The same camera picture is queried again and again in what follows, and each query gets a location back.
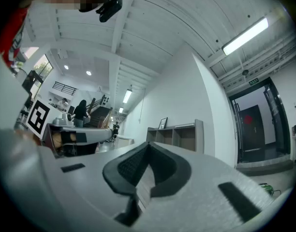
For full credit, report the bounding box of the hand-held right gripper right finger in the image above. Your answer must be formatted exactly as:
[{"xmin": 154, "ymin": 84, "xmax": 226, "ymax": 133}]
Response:
[{"xmin": 128, "ymin": 141, "xmax": 276, "ymax": 232}]

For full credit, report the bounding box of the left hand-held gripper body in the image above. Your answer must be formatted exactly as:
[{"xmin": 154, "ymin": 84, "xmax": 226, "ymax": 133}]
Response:
[{"xmin": 26, "ymin": 97, "xmax": 78, "ymax": 159}]

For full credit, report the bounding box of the black picture frame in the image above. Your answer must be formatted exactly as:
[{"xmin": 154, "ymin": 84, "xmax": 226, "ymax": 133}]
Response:
[{"xmin": 158, "ymin": 116, "xmax": 168, "ymax": 130}]

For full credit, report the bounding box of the white wall cable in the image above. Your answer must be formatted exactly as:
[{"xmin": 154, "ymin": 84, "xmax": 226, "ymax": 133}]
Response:
[{"xmin": 137, "ymin": 87, "xmax": 147, "ymax": 125}]

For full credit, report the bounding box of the black railing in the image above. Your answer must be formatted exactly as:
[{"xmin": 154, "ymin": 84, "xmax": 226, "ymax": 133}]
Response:
[{"xmin": 52, "ymin": 81, "xmax": 79, "ymax": 97}]

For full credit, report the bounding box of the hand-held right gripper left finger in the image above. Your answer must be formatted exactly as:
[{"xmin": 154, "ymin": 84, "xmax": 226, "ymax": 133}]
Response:
[{"xmin": 0, "ymin": 127, "xmax": 150, "ymax": 232}]

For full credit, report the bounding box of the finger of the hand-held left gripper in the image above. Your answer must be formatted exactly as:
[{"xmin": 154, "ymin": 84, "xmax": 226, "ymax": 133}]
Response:
[{"xmin": 62, "ymin": 126, "xmax": 114, "ymax": 145}]

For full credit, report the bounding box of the wooden staircase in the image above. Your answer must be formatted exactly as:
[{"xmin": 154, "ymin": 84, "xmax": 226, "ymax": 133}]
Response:
[{"xmin": 83, "ymin": 94, "xmax": 114, "ymax": 128}]

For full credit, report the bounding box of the grey door step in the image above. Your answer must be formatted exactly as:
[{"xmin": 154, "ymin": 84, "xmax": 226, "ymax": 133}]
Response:
[{"xmin": 236, "ymin": 159, "xmax": 294, "ymax": 177}]

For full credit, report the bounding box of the dark door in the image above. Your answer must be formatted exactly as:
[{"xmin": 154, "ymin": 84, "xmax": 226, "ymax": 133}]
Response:
[{"xmin": 239, "ymin": 104, "xmax": 266, "ymax": 152}]

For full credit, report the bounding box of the window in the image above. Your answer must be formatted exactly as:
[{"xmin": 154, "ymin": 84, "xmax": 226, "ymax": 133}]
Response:
[{"xmin": 32, "ymin": 54, "xmax": 54, "ymax": 81}]

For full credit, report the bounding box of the long ceiling light tube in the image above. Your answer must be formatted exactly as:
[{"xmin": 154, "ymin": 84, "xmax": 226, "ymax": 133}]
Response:
[{"xmin": 221, "ymin": 16, "xmax": 269, "ymax": 57}]

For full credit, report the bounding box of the black head camera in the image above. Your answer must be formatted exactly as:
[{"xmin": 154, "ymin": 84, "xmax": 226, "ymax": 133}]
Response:
[{"xmin": 95, "ymin": 0, "xmax": 123, "ymax": 23}]

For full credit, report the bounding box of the person's red shirt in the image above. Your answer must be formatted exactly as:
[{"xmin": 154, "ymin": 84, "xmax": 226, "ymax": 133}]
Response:
[{"xmin": 0, "ymin": 7, "xmax": 30, "ymax": 69}]

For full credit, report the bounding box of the grey wooden desk hutch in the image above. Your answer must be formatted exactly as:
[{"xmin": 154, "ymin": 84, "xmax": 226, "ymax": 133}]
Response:
[{"xmin": 146, "ymin": 119, "xmax": 205, "ymax": 152}]

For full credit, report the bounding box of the black door frame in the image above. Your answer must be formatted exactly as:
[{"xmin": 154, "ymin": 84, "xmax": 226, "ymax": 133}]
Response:
[{"xmin": 228, "ymin": 77, "xmax": 292, "ymax": 164}]

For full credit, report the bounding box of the person's left hand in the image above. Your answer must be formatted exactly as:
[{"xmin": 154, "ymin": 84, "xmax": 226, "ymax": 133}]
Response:
[{"xmin": 52, "ymin": 132, "xmax": 76, "ymax": 152}]

